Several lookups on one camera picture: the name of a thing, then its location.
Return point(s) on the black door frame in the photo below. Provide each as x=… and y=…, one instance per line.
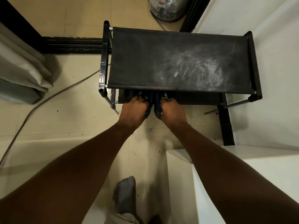
x=194, y=13

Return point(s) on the white shorts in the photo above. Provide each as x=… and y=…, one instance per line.
x=123, y=219

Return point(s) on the person's left hand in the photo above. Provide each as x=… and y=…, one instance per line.
x=133, y=111

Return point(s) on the black floor track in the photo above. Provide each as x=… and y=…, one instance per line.
x=72, y=45

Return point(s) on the grey cloth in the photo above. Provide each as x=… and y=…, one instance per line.
x=21, y=69

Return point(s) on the person's right hand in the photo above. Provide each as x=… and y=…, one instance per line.
x=172, y=113

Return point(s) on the black shoe rack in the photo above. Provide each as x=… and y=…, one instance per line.
x=177, y=60

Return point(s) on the person's right forearm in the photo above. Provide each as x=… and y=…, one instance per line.
x=233, y=174

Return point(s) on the person's left foot grey sock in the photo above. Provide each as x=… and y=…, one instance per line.
x=125, y=195

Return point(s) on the patterned cylindrical laundry bag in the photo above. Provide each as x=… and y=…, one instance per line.
x=167, y=8

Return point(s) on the person's left forearm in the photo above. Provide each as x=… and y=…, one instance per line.
x=65, y=174

